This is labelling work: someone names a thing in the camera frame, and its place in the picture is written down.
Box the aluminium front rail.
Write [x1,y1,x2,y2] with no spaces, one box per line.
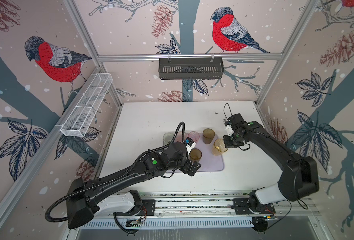
[94,192,321,219]

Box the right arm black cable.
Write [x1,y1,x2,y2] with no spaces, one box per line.
[222,102,234,119]

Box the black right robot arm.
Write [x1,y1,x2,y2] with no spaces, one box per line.
[223,114,320,213]

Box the yellow amber glass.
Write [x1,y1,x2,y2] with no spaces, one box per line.
[212,139,228,156]

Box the dark olive glass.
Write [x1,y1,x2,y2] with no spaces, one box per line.
[189,148,202,162]
[203,128,216,145]

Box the aluminium back crossbar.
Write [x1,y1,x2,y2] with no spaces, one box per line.
[98,53,284,63]

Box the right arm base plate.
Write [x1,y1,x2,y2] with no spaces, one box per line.
[231,198,276,216]

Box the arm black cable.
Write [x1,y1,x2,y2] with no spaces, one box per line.
[222,102,234,119]
[44,121,186,235]

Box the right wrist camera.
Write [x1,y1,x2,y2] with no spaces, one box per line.
[225,122,234,136]

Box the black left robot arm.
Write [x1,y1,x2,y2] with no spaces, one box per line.
[66,138,201,229]

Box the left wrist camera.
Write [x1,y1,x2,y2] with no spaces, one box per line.
[185,137,196,152]

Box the white wire mesh shelf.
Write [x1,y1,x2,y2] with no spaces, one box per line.
[60,73,113,137]

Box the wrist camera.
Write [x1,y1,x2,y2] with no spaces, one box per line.
[185,137,196,152]
[225,122,234,136]

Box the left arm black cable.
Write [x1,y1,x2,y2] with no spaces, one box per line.
[44,121,186,235]

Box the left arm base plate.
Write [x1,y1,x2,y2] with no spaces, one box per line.
[133,200,156,217]

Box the pale green dimpled short glass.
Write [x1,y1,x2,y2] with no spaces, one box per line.
[163,133,174,146]

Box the black hanging wire basket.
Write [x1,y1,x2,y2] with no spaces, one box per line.
[159,58,224,80]

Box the pink glass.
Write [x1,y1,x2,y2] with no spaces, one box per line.
[175,131,187,143]
[188,131,200,143]

